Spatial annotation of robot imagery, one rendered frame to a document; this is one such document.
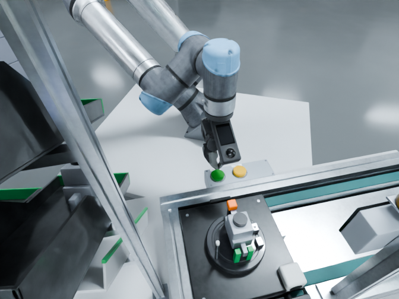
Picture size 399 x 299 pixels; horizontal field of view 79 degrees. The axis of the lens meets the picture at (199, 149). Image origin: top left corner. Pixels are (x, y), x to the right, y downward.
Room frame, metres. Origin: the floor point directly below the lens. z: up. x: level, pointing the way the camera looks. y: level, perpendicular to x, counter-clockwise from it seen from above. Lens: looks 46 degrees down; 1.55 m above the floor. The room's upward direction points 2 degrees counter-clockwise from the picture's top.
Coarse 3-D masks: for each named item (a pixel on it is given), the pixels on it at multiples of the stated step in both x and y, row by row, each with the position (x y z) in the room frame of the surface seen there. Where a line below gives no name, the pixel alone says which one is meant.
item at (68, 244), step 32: (0, 224) 0.15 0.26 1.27; (32, 224) 0.17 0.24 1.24; (64, 224) 0.11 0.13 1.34; (96, 224) 0.14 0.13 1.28; (0, 256) 0.11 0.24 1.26; (32, 256) 0.11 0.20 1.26; (64, 256) 0.09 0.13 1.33; (0, 288) 0.05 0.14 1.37; (32, 288) 0.05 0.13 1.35; (64, 288) 0.07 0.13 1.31
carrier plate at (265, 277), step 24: (192, 216) 0.32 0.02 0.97; (216, 216) 0.32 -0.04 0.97; (264, 216) 0.31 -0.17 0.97; (192, 240) 0.25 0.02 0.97; (192, 264) 0.20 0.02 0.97; (264, 264) 0.19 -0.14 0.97; (192, 288) 0.15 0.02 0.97; (216, 288) 0.15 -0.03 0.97; (240, 288) 0.15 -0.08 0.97; (264, 288) 0.14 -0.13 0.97
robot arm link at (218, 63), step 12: (204, 48) 0.47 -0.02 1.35; (216, 48) 0.46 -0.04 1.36; (228, 48) 0.46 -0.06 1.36; (204, 60) 0.46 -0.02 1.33; (216, 60) 0.44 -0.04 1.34; (228, 60) 0.44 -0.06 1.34; (204, 72) 0.46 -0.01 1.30; (216, 72) 0.44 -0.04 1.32; (228, 72) 0.44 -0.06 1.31; (204, 84) 0.46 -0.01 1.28; (216, 84) 0.44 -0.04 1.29; (228, 84) 0.44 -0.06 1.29; (216, 96) 0.44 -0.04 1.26; (228, 96) 0.44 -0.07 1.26
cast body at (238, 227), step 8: (232, 216) 0.25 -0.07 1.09; (240, 216) 0.25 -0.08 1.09; (224, 224) 0.26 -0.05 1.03; (232, 224) 0.24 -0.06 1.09; (240, 224) 0.23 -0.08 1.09; (248, 224) 0.23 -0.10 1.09; (232, 232) 0.22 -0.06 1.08; (240, 232) 0.22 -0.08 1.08; (248, 232) 0.22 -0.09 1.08; (232, 240) 0.21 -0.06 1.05; (240, 240) 0.21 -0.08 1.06; (248, 240) 0.21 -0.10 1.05; (232, 248) 0.21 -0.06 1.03; (240, 248) 0.21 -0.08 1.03
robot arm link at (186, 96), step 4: (192, 84) 0.82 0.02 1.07; (196, 84) 0.83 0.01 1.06; (188, 88) 0.81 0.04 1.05; (192, 88) 0.82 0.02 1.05; (188, 92) 0.80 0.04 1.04; (192, 92) 0.81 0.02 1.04; (180, 96) 0.78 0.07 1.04; (184, 96) 0.79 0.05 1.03; (188, 96) 0.79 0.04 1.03; (176, 100) 0.78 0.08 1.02; (180, 100) 0.78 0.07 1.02; (184, 100) 0.78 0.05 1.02; (176, 104) 0.79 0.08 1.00; (180, 104) 0.78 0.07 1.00; (176, 108) 0.80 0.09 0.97
